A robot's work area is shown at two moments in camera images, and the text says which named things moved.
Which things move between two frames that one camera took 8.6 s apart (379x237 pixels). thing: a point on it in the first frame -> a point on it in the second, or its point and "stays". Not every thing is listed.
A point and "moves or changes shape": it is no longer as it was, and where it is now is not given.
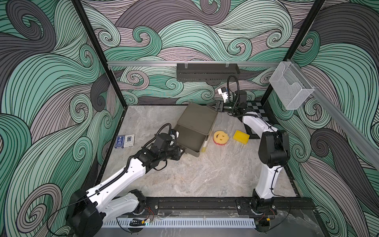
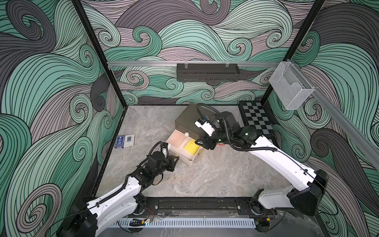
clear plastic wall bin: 291,87 stays
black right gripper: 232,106 -> 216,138
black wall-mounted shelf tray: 208,72 stays
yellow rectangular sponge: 241,137 moves or changes shape
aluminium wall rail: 193,63 stays
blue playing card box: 120,140 stays
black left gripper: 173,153 -> 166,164
